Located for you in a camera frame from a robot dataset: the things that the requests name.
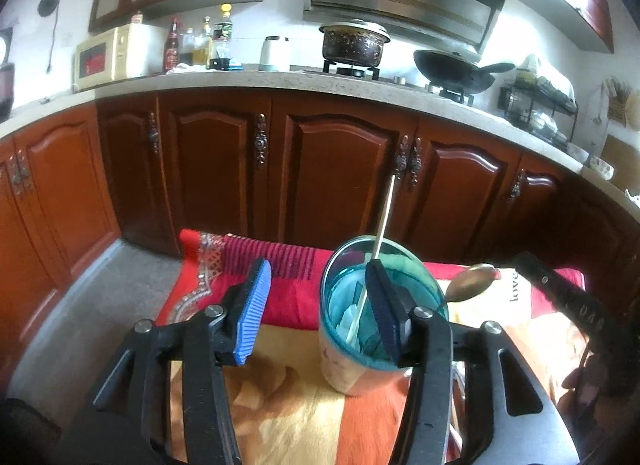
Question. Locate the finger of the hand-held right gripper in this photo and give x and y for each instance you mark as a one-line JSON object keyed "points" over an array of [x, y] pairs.
{"points": [[560, 292]]}

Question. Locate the black dish rack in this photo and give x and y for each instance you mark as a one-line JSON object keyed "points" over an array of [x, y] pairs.
{"points": [[542, 110]]}

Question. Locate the teal glass cup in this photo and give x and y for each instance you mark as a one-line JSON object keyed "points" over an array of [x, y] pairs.
{"points": [[345, 360]]}

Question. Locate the dark kitchen appliance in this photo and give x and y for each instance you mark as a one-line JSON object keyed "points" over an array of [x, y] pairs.
{"points": [[5, 85]]}

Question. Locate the dark cooking pot with lid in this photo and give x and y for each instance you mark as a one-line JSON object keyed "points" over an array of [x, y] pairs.
{"points": [[352, 45]]}

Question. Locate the black wok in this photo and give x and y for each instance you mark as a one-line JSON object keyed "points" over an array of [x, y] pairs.
{"points": [[450, 70]]}

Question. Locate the red orange printed blanket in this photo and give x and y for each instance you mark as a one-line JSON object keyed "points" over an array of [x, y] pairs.
{"points": [[280, 395]]}

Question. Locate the dark red label bottle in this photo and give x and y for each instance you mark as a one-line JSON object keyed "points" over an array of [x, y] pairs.
{"points": [[171, 52]]}

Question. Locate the small jar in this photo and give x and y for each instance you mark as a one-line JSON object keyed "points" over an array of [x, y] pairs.
{"points": [[137, 19]]}

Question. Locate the brass metal spoon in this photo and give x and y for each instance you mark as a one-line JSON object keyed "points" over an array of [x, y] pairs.
{"points": [[470, 285]]}

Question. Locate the cream microwave oven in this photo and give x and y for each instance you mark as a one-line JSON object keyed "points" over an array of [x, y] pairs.
{"points": [[100, 62]]}

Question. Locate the yellow cap bottle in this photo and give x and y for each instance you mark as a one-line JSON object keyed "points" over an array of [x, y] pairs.
{"points": [[223, 35]]}

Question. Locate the red wooden base cabinet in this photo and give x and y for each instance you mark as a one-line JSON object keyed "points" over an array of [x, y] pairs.
{"points": [[325, 160]]}

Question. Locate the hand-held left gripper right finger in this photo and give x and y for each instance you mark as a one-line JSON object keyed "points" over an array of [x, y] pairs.
{"points": [[387, 315]]}

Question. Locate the patterned ceramic bowl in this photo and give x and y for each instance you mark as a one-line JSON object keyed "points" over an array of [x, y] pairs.
{"points": [[601, 168]]}

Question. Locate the gas stove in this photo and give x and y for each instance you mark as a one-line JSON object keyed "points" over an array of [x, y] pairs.
{"points": [[350, 71]]}

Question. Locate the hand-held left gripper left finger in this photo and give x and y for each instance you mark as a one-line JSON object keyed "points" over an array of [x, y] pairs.
{"points": [[252, 315]]}

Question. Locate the wooden cutting board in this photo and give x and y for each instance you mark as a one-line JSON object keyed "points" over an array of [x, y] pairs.
{"points": [[622, 160]]}

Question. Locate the white electric kettle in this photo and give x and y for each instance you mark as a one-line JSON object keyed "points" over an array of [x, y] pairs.
{"points": [[274, 55]]}

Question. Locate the person's right hand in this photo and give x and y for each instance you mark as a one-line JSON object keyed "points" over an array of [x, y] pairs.
{"points": [[575, 379]]}

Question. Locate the cooking oil bottle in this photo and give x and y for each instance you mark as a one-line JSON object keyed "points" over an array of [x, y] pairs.
{"points": [[202, 47]]}

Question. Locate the wall chopstick holder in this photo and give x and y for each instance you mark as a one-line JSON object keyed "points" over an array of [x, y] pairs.
{"points": [[619, 102]]}

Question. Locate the pale wooden chopstick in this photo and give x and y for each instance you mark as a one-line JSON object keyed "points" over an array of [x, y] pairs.
{"points": [[382, 230]]}

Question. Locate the small clear bottle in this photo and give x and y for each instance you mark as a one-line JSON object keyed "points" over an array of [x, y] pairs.
{"points": [[186, 47]]}

